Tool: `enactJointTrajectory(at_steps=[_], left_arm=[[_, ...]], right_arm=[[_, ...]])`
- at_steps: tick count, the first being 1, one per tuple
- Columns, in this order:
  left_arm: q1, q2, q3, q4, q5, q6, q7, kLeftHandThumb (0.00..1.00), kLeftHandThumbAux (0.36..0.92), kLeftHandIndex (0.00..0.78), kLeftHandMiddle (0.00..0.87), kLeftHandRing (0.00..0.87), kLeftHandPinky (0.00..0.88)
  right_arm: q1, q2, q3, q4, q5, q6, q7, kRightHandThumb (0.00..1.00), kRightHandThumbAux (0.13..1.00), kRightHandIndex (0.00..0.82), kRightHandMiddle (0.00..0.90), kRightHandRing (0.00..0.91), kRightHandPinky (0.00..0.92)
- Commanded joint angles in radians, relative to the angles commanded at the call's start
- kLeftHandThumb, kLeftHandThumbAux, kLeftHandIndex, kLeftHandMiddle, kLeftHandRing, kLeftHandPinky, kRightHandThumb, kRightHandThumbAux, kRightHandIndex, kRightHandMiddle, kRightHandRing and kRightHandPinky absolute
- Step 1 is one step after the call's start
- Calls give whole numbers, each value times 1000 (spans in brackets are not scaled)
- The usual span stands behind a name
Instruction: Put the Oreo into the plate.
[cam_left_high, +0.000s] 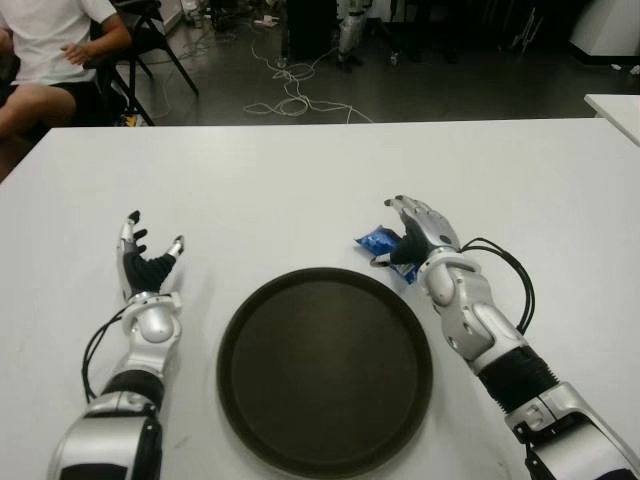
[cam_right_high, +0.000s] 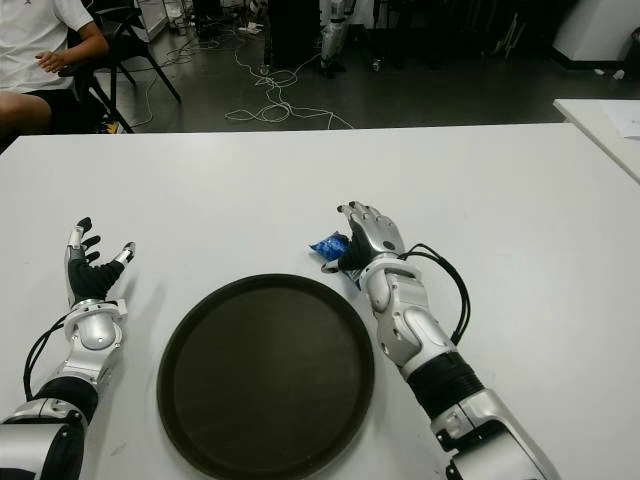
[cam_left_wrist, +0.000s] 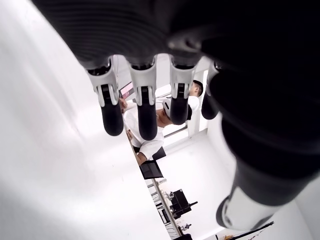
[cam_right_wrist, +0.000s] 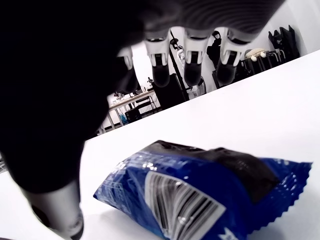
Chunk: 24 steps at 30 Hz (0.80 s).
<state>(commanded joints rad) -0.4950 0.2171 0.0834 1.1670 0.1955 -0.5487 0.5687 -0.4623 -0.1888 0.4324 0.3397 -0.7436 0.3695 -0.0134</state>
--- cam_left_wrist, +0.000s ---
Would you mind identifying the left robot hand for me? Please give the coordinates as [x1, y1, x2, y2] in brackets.
[29, 0, 320, 233]

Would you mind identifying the white VR headset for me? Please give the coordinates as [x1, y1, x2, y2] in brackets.
[161, 98, 173, 118]

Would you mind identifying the monitor with pink screen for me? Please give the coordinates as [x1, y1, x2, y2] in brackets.
[118, 81, 134, 100]

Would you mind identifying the seated person in white shirt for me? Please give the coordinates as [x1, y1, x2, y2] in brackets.
[119, 96, 201, 161]

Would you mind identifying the black folding chair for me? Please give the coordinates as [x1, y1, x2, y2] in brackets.
[138, 146, 167, 180]

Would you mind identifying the black equipment on stand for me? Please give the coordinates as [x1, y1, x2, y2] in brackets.
[168, 189, 199, 221]

